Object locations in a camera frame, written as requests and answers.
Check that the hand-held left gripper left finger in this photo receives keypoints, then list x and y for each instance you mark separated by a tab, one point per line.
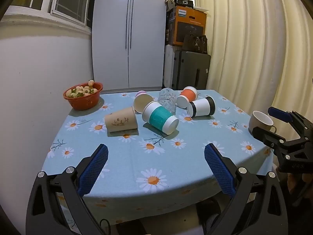
94	166

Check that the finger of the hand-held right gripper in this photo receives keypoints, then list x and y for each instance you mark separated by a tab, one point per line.
267	137
278	113

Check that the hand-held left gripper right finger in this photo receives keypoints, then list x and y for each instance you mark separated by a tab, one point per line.
218	167

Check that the beige ceramic mug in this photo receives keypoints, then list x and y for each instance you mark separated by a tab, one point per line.
255	123

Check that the brown paper cup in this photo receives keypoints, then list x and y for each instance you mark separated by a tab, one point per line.
121	122

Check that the black sleeve paper cup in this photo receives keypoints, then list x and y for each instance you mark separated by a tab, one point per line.
203	106

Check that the teal sleeve paper cup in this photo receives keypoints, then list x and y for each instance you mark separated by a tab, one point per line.
159	118

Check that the orange sleeve paper cup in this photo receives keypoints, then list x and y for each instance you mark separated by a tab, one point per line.
189	94

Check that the pink sleeve paper cup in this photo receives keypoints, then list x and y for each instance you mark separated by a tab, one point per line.
141	102

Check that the clear glass cup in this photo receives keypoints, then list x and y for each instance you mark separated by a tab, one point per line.
167	100

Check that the blue daisy print tablecloth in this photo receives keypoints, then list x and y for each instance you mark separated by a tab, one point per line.
137	159

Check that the red plastic bowl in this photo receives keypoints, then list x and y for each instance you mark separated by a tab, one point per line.
84	102

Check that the pile of pale round fruits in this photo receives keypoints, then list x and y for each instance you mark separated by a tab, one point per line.
79	91

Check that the cream curtain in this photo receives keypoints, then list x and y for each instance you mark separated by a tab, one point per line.
244	41

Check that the grey suitcase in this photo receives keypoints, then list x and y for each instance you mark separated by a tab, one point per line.
193	71

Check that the dark brown handbag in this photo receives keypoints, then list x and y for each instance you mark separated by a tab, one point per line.
195	44

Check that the white double-door cabinet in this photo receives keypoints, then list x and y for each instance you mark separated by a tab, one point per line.
110	41

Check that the orange cardboard box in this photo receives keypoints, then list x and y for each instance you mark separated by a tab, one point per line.
188	22

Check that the white framed window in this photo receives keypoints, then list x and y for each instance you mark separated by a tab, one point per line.
68	0

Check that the black camera bag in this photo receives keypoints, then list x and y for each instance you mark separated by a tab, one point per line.
183	2

